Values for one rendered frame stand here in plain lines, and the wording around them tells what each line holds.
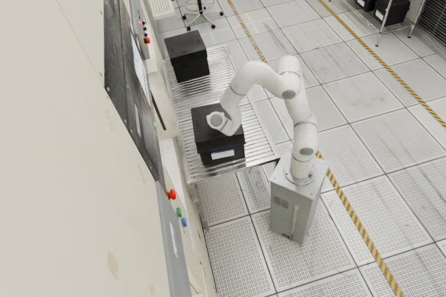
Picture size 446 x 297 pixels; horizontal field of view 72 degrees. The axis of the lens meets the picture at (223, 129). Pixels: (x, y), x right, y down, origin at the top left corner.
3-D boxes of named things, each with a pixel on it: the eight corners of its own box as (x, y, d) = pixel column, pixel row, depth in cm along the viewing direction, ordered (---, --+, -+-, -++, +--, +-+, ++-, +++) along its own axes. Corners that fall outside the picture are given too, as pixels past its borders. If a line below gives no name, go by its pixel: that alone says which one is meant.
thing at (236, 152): (202, 166, 194) (198, 150, 181) (198, 133, 212) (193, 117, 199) (245, 158, 195) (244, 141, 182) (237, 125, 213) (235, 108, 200)
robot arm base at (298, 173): (320, 165, 185) (325, 146, 171) (309, 190, 176) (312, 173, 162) (291, 154, 193) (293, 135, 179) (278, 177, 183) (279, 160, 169)
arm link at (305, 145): (312, 144, 173) (318, 116, 155) (315, 173, 161) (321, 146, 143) (291, 144, 175) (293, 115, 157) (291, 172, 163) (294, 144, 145)
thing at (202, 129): (246, 144, 183) (245, 130, 173) (197, 154, 182) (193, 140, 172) (236, 109, 202) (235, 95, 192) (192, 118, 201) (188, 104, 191)
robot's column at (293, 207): (316, 215, 244) (330, 162, 186) (302, 247, 230) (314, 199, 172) (283, 201, 255) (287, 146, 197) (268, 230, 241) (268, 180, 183)
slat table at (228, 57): (277, 210, 250) (280, 157, 192) (206, 232, 245) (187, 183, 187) (233, 103, 334) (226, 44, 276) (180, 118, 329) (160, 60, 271)
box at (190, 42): (211, 74, 251) (206, 48, 232) (177, 84, 248) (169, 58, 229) (202, 55, 269) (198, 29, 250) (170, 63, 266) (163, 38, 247)
